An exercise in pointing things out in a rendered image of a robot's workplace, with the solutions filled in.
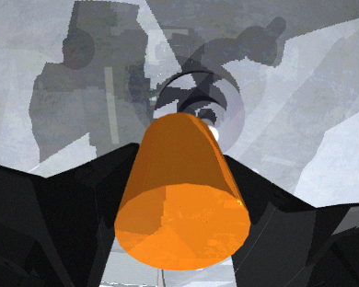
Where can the orange knob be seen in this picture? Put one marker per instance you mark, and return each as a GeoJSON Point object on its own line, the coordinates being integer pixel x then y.
{"type": "Point", "coordinates": [181, 209]}

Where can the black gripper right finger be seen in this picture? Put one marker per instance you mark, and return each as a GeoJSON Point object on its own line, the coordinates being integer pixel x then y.
{"type": "Point", "coordinates": [286, 235]}

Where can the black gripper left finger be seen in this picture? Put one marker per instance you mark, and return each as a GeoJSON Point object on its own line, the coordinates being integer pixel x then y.
{"type": "Point", "coordinates": [71, 214]}

